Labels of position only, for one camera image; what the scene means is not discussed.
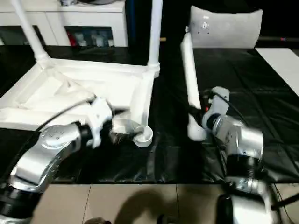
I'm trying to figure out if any white plastic table leg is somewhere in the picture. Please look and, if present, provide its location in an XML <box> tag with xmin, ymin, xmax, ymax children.
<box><xmin>181</xmin><ymin>32</ymin><xmax>208</xmax><ymax>141</ymax></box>
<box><xmin>146</xmin><ymin>0</ymin><xmax>162</xmax><ymax>70</ymax></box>
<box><xmin>14</xmin><ymin>0</ymin><xmax>50</xmax><ymax>62</ymax></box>

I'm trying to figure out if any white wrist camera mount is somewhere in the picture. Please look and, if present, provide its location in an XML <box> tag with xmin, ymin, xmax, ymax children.
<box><xmin>85</xmin><ymin>97</ymin><xmax>115</xmax><ymax>149</ymax></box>
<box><xmin>201</xmin><ymin>86</ymin><xmax>231</xmax><ymax>129</ymax></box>

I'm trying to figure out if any black bar with red mark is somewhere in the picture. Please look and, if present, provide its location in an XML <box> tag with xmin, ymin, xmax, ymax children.
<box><xmin>259</xmin><ymin>36</ymin><xmax>299</xmax><ymax>42</ymax></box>

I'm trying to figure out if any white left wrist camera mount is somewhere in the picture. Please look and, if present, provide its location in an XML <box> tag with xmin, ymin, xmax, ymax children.
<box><xmin>85</xmin><ymin>97</ymin><xmax>115</xmax><ymax>149</ymax></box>

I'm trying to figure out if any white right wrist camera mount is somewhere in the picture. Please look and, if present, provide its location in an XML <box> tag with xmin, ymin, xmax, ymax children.
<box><xmin>201</xmin><ymin>86</ymin><xmax>231</xmax><ymax>129</ymax></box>

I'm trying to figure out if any black work mat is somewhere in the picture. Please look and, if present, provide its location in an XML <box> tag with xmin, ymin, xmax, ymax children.
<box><xmin>0</xmin><ymin>44</ymin><xmax>299</xmax><ymax>185</ymax></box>

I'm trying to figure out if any tall black cabinet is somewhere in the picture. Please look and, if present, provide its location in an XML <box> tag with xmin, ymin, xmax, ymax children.
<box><xmin>126</xmin><ymin>0</ymin><xmax>192</xmax><ymax>48</ymax></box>

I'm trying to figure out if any black metal bench leg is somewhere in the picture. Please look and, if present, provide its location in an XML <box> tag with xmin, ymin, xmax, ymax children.
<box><xmin>271</xmin><ymin>194</ymin><xmax>299</xmax><ymax>209</ymax></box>

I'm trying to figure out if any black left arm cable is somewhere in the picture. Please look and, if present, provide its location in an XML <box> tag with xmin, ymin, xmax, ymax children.
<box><xmin>35</xmin><ymin>98</ymin><xmax>97</xmax><ymax>134</ymax></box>

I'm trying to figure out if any dark robot foot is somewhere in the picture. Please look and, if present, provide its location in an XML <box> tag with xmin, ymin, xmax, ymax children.
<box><xmin>158</xmin><ymin>214</ymin><xmax>176</xmax><ymax>224</ymax></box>
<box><xmin>84</xmin><ymin>217</ymin><xmax>111</xmax><ymax>224</ymax></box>

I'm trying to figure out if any grey cushion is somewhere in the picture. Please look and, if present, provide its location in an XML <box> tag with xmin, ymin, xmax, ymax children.
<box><xmin>185</xmin><ymin>6</ymin><xmax>264</xmax><ymax>49</ymax></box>

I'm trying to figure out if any white flat board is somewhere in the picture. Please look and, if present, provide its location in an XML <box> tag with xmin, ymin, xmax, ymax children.
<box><xmin>254</xmin><ymin>47</ymin><xmax>299</xmax><ymax>98</ymax></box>

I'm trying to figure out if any round grey appliance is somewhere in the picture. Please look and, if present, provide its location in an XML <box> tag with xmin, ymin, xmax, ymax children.
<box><xmin>81</xmin><ymin>0</ymin><xmax>113</xmax><ymax>5</ymax></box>

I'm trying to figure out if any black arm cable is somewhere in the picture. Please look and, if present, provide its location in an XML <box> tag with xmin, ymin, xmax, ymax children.
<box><xmin>35</xmin><ymin>98</ymin><xmax>97</xmax><ymax>134</ymax></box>
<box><xmin>210</xmin><ymin>91</ymin><xmax>288</xmax><ymax>224</ymax></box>

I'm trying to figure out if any white plastic table top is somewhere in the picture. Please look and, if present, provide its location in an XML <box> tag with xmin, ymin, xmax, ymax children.
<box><xmin>0</xmin><ymin>57</ymin><xmax>161</xmax><ymax>149</ymax></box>

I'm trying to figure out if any white cabinet with glass doors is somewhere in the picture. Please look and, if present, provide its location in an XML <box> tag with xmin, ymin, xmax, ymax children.
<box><xmin>0</xmin><ymin>0</ymin><xmax>129</xmax><ymax>47</ymax></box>

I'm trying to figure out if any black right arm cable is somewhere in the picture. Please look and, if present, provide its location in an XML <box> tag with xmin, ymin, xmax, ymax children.
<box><xmin>210</xmin><ymin>91</ymin><xmax>288</xmax><ymax>224</ymax></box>

